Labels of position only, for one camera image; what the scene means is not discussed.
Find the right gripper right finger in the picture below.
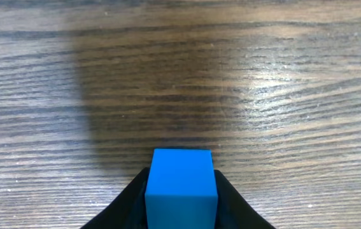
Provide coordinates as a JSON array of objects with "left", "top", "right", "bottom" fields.
[{"left": 214, "top": 169, "right": 276, "bottom": 229}]

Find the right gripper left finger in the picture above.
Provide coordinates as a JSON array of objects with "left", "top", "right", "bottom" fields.
[{"left": 80, "top": 167, "right": 151, "bottom": 229}]

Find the blue cube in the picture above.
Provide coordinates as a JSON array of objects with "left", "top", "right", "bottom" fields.
[{"left": 144, "top": 148, "right": 219, "bottom": 229}]

